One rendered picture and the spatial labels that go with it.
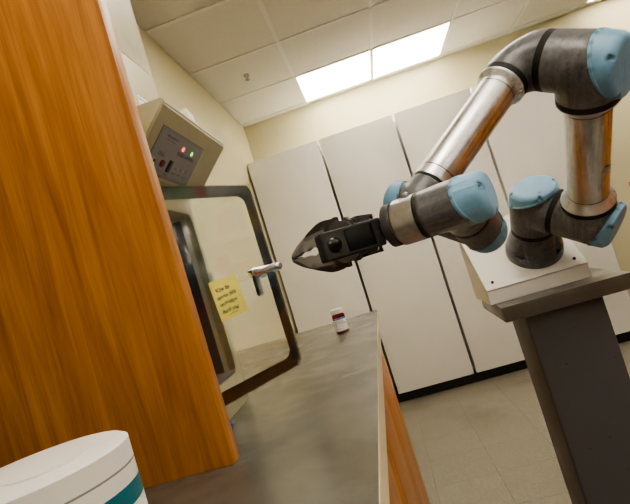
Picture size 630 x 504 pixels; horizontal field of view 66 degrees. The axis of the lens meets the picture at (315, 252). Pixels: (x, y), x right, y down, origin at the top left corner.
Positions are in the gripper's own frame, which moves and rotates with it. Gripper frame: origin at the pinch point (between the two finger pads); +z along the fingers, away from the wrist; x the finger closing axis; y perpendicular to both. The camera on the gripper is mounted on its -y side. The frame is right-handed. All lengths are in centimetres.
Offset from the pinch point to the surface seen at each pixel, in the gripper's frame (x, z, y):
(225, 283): -0.5, 13.6, -5.2
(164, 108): 29.3, 5.2, -15.6
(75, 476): -12, -19, -56
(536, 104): 71, -11, 340
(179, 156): 25.2, 14.5, -6.3
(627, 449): -70, -32, 70
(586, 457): -70, -23, 65
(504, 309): -26, -17, 56
